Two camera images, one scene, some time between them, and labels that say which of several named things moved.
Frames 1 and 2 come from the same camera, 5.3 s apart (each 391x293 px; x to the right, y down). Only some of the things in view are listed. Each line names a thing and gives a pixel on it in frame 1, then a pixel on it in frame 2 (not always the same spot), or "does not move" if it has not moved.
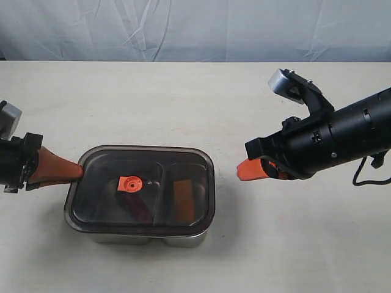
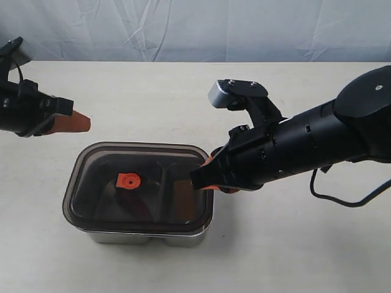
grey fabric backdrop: x=196 y=30 does not move
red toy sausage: x=131 y=197 does not move
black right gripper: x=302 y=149 to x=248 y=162
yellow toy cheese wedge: x=184 y=199 does not move
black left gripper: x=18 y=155 to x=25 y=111
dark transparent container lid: x=142 y=191 does not move
